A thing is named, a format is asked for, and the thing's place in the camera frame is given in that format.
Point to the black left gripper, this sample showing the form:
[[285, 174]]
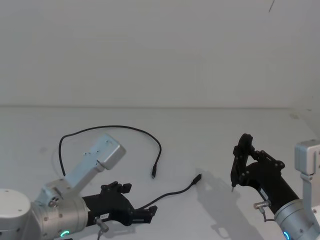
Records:
[[112, 205]]

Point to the white curtain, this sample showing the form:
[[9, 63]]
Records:
[[125, 50]]

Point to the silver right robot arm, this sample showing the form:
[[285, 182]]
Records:
[[295, 220]]

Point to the white table cloth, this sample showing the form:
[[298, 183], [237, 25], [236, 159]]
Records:
[[190, 135]]

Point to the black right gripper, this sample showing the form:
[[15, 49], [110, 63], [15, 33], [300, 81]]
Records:
[[270, 182]]

